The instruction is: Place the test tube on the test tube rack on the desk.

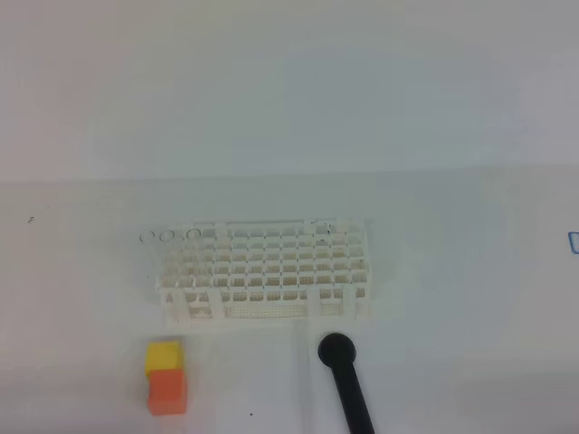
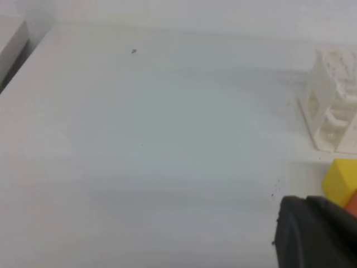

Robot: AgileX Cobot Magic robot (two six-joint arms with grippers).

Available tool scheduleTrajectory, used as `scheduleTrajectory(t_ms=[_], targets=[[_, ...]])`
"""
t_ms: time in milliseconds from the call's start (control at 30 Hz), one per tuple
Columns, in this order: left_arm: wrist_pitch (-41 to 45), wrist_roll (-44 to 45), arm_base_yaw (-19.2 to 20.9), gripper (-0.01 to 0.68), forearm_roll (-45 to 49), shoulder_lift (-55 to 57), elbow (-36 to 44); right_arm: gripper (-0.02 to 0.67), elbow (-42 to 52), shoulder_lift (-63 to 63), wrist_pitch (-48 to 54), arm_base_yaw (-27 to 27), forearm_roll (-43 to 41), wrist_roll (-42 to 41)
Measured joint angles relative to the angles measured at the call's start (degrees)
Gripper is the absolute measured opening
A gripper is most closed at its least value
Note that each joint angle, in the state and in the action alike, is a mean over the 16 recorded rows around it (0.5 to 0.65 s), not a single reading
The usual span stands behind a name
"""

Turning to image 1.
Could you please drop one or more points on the yellow cube block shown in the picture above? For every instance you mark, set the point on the yellow cube block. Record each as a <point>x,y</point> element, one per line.
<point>164,355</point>

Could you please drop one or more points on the orange cube block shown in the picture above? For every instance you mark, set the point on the orange cube block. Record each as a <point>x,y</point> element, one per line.
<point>167,392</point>

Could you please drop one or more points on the black round-headed stand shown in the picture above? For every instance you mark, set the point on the black round-headed stand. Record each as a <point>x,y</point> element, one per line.
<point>338,352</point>

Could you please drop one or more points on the clear test tube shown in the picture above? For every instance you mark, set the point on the clear test tube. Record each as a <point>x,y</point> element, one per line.
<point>154,248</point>
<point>195,249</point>
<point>170,251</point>

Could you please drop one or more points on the clear test tube right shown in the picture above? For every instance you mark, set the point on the clear test tube right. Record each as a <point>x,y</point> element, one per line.
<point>195,249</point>

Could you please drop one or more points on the clear test tube leftmost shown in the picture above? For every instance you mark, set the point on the clear test tube leftmost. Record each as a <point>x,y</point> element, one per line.
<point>154,248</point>

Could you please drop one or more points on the clear test tube middle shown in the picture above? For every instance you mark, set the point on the clear test tube middle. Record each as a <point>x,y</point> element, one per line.
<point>170,251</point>

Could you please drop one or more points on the white test tube rack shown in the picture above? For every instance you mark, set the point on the white test tube rack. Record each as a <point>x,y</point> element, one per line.
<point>261,272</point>

